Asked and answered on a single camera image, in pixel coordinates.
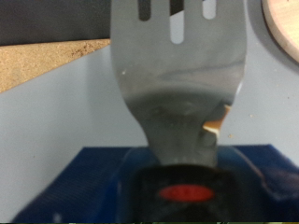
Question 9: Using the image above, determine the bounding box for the silver toaster oven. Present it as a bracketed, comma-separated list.
[0, 0, 299, 223]

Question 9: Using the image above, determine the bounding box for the small round wooden board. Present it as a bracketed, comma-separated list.
[261, 0, 299, 64]

